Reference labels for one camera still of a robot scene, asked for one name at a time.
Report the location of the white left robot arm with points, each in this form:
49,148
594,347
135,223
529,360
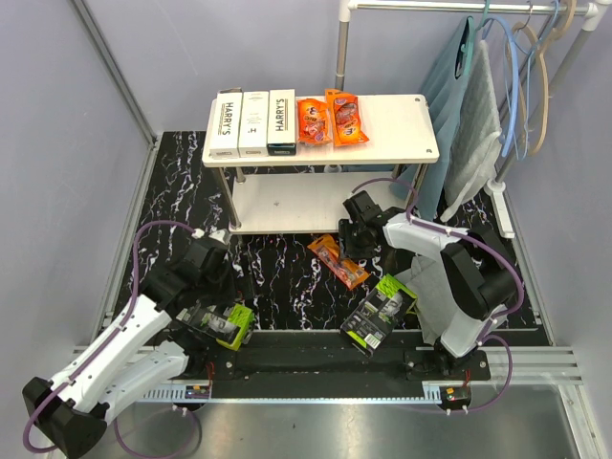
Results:
146,344

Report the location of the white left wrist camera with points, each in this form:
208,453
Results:
222,236

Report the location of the white harry's box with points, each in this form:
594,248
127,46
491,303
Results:
252,141
224,132
281,128

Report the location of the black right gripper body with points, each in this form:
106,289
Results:
353,242

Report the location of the teal hanging garment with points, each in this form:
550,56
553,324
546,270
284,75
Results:
444,89

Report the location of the grey hanging towel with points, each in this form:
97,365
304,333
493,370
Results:
471,164

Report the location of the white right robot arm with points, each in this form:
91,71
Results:
408,232

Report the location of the wooden clothes hanger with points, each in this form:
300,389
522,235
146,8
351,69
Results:
534,93

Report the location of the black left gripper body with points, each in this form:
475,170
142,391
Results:
220,288

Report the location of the blue clothes hanger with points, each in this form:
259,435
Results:
499,141

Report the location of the orange Bic razor pack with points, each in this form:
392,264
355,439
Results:
313,122

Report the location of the black green Gillette box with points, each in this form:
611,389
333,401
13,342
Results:
230,326
378,315

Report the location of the metal clothes rack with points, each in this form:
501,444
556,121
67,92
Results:
495,187

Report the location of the white two-tier shelf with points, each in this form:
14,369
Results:
399,131

